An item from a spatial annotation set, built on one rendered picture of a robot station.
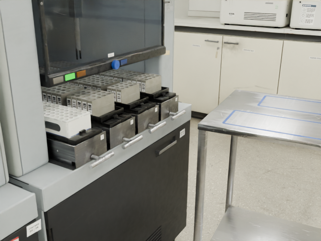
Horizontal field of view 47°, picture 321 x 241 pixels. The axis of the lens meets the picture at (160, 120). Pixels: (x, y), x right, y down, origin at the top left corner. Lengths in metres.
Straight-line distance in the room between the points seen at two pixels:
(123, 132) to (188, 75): 2.33
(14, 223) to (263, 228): 1.03
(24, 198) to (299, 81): 2.54
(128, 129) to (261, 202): 1.30
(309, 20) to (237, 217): 1.84
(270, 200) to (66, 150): 1.57
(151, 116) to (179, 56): 2.19
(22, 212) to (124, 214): 0.47
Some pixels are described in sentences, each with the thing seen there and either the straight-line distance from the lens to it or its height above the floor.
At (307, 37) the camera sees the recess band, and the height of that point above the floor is 0.85.
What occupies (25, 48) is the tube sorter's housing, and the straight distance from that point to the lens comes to 0.99.
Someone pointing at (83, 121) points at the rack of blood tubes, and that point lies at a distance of 1.10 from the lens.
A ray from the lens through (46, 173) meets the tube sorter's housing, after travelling 1.07.
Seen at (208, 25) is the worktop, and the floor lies 0.89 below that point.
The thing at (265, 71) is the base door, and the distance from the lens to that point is 3.20.
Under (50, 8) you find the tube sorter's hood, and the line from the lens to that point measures 1.03.
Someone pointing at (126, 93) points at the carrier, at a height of 0.86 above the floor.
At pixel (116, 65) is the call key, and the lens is 1.21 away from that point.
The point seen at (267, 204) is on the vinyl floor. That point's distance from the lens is 2.33.
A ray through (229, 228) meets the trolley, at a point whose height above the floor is 0.28.
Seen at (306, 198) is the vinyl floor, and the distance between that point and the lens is 2.47.
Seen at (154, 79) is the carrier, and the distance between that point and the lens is 1.45.
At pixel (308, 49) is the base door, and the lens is 3.09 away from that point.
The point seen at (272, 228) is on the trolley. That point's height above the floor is 0.28.
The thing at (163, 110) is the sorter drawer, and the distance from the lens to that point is 1.40.
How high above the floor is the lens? 1.23
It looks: 20 degrees down
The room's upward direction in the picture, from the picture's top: straight up
